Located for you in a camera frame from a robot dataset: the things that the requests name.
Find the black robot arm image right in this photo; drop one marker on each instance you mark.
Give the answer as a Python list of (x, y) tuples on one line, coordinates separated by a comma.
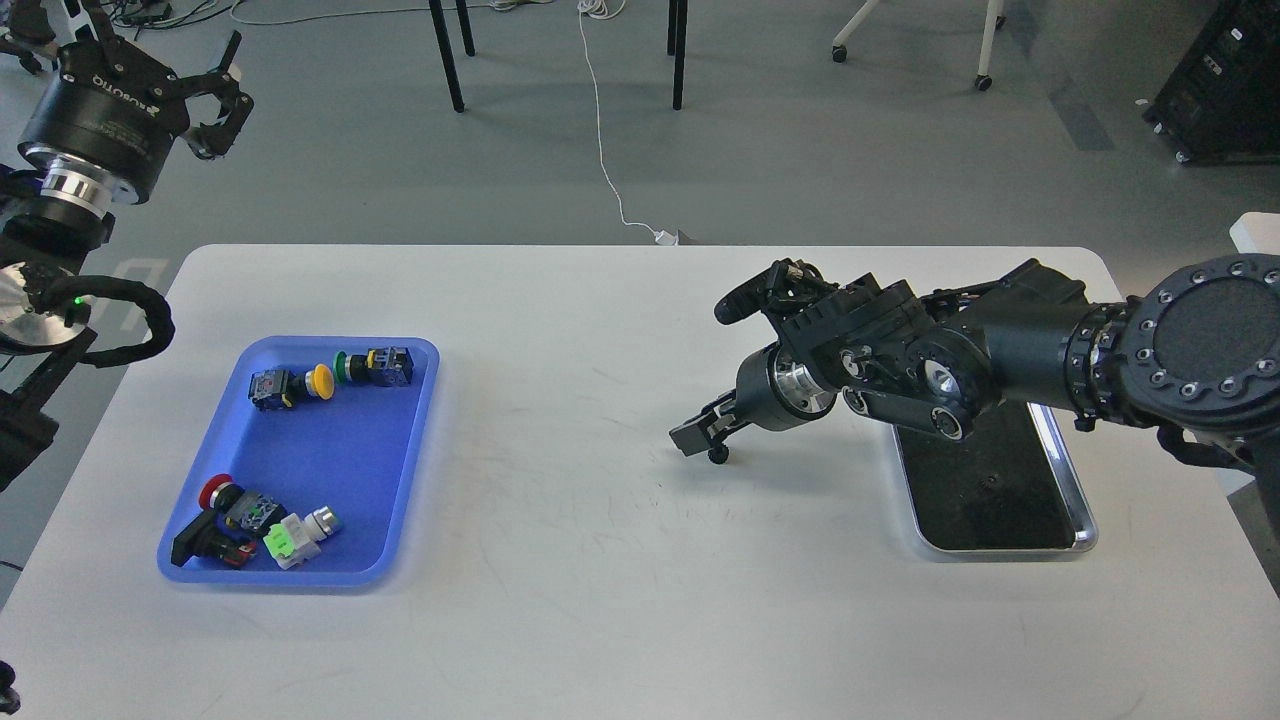
[(1195, 358)]

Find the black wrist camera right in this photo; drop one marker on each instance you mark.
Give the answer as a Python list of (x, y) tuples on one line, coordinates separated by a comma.
[(783, 289)]

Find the red emergency stop button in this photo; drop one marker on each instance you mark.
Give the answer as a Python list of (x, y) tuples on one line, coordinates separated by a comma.
[(232, 521)]

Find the black table leg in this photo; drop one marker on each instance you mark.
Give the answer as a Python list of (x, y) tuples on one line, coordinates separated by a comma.
[(676, 38), (446, 50)]

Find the white chair base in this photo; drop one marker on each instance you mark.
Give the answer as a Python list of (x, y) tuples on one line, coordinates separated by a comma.
[(995, 20)]

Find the white green switch module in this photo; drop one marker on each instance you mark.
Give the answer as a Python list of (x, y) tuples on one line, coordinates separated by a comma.
[(296, 539)]

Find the black table leg right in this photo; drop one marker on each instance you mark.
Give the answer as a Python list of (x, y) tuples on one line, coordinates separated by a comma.
[(676, 38)]

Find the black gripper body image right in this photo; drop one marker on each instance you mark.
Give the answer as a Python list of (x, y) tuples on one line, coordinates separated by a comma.
[(774, 392)]

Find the blue plastic tray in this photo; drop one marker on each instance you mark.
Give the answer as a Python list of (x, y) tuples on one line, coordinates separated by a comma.
[(356, 454)]

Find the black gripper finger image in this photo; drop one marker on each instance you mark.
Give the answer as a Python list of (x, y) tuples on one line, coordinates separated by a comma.
[(735, 432), (222, 81), (213, 141), (690, 437)]

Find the black equipment case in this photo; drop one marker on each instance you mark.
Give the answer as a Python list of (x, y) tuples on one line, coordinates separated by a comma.
[(1221, 103)]

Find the black table leg left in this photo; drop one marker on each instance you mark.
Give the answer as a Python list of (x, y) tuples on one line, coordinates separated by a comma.
[(446, 50)]

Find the yellow push button switch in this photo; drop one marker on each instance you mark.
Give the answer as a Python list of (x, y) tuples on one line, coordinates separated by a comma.
[(280, 388)]

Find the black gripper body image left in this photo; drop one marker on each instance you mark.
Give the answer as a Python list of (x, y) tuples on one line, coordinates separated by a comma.
[(89, 117)]

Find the silver metal tray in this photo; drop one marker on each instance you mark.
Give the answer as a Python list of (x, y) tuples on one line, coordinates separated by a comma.
[(1007, 492)]

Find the green push button switch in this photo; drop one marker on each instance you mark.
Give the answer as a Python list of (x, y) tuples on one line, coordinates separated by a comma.
[(389, 366)]

